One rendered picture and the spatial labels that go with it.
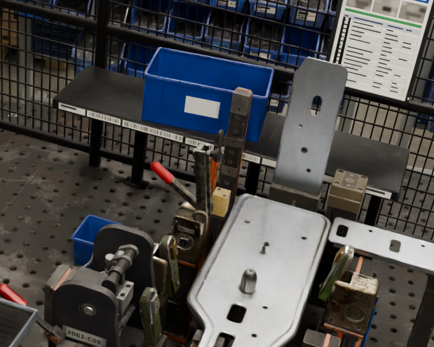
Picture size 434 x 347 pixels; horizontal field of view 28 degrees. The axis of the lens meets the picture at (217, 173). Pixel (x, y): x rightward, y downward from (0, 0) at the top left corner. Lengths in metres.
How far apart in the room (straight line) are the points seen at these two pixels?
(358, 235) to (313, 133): 0.25
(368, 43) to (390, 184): 0.35
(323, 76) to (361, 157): 0.34
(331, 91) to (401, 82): 0.32
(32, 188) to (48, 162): 0.14
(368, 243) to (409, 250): 0.09
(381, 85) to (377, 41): 0.12
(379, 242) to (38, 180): 1.03
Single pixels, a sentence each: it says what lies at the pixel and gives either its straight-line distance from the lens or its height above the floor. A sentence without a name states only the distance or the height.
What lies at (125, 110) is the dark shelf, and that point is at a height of 1.03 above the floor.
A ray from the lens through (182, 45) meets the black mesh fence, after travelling 2.29.
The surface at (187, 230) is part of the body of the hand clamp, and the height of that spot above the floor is 1.02.
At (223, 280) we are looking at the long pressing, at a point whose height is 1.00.
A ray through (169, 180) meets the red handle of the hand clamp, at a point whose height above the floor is 1.12.
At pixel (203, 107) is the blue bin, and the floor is 1.10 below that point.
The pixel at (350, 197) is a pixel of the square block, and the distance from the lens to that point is 2.00.
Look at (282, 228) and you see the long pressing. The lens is 1.92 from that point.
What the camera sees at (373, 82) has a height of 1.19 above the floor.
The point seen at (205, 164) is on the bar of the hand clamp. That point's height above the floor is 1.19.
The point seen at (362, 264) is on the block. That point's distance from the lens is 1.91.
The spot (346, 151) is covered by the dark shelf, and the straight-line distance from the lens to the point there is 2.19.
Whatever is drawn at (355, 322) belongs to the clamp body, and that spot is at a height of 0.96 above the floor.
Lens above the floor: 2.14
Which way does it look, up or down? 33 degrees down
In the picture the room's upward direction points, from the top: 9 degrees clockwise
